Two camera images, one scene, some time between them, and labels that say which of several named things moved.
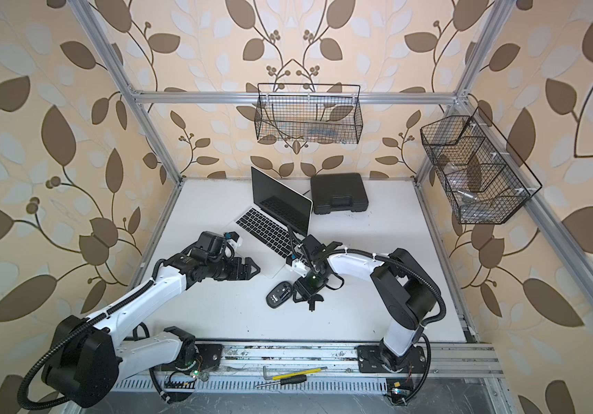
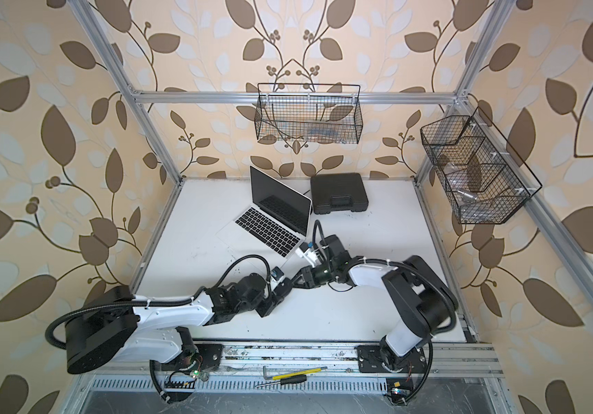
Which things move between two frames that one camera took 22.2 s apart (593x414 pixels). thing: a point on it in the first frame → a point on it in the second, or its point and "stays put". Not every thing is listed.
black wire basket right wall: (483, 179) stays put
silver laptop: (276, 222) stays put
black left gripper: (245, 275) → (270, 304)
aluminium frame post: (500, 12) stays put
